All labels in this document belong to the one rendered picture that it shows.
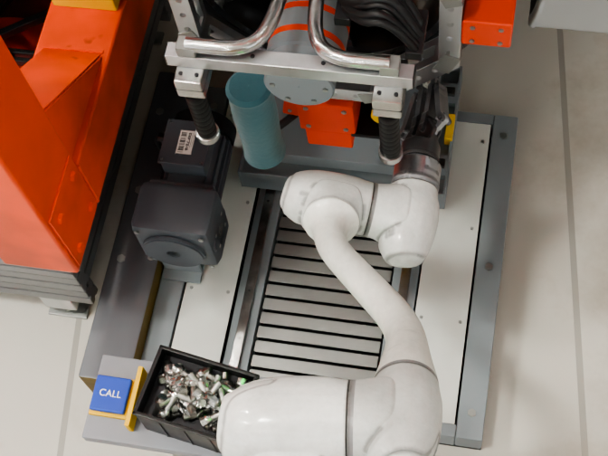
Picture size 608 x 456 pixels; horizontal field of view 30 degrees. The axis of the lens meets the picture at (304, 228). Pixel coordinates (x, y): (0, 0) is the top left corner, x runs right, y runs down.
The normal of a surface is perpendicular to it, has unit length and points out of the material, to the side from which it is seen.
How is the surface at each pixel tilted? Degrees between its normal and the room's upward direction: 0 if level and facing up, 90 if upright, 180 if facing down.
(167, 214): 0
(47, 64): 36
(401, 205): 7
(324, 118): 90
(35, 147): 90
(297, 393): 26
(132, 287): 0
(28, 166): 90
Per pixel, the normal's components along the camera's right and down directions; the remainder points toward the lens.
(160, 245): -0.18, 0.89
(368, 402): 0.04, -0.73
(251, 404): -0.33, -0.60
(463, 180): -0.10, -0.43
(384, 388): 0.09, -0.87
